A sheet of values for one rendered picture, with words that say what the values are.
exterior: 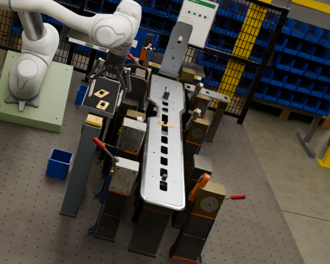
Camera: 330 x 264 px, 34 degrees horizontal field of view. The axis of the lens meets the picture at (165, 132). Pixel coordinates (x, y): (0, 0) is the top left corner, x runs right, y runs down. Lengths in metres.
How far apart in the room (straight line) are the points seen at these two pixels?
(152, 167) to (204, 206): 0.28
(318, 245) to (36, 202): 2.50
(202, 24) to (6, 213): 1.87
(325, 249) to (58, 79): 2.38
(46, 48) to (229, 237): 1.30
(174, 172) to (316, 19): 3.32
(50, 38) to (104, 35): 0.91
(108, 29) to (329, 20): 3.68
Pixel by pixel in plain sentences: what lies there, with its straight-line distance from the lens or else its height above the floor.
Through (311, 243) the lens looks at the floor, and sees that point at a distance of 4.26.
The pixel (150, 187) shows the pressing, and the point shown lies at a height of 1.00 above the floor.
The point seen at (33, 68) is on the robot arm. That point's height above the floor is 1.05.
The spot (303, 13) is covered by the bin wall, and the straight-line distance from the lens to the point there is 5.27.
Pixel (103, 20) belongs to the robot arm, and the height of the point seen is 1.57.
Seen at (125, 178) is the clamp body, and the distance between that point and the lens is 2.09.
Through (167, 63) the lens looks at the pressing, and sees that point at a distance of 3.32.
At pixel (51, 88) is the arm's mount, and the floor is 0.88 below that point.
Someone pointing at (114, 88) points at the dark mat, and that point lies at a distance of 2.47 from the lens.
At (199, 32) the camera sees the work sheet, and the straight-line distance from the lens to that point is 3.56.
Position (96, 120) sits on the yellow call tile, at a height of 1.16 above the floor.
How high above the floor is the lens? 2.09
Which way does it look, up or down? 25 degrees down
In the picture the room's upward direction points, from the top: 19 degrees clockwise
